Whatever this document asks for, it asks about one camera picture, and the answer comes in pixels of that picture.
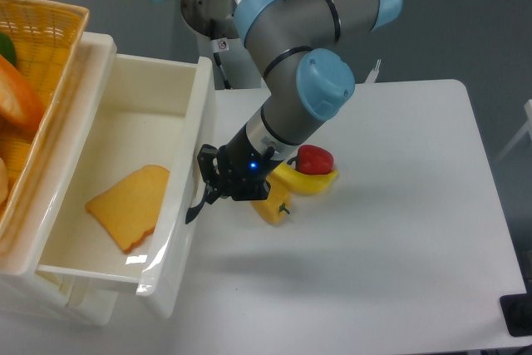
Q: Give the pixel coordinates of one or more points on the black device at edge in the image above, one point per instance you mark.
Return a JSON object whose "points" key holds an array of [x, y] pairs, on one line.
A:
{"points": [[516, 309]]}

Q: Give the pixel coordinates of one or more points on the yellow banana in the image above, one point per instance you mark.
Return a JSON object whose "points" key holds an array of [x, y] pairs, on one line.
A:
{"points": [[303, 184]]}

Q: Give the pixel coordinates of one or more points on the orange toast slice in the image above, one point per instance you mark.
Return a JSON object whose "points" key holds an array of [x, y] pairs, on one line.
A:
{"points": [[129, 210]]}

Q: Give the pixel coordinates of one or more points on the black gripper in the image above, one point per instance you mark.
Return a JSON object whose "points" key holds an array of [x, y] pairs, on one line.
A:
{"points": [[236, 170]]}

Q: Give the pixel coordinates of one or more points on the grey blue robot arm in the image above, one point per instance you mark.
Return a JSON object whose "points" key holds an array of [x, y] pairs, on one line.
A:
{"points": [[289, 42]]}

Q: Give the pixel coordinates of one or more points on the red bell pepper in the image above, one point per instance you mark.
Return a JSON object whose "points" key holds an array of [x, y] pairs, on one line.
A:
{"points": [[312, 160]]}

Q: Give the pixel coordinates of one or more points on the green toy vegetable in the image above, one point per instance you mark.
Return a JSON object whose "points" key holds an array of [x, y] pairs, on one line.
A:
{"points": [[7, 49]]}

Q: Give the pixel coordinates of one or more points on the yellow wicker basket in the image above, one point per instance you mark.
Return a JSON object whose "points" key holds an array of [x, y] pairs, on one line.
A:
{"points": [[45, 35]]}

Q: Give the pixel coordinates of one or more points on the white drawer cabinet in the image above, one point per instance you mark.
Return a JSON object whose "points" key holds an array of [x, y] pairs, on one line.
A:
{"points": [[20, 292]]}

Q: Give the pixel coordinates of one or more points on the white frame at right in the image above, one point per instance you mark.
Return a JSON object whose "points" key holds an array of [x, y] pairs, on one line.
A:
{"points": [[524, 132]]}

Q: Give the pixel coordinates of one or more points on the yellow bell pepper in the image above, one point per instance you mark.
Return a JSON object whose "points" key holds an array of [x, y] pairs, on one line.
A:
{"points": [[277, 205]]}

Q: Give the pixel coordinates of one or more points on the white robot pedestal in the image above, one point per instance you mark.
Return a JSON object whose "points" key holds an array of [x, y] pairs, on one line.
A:
{"points": [[233, 67]]}

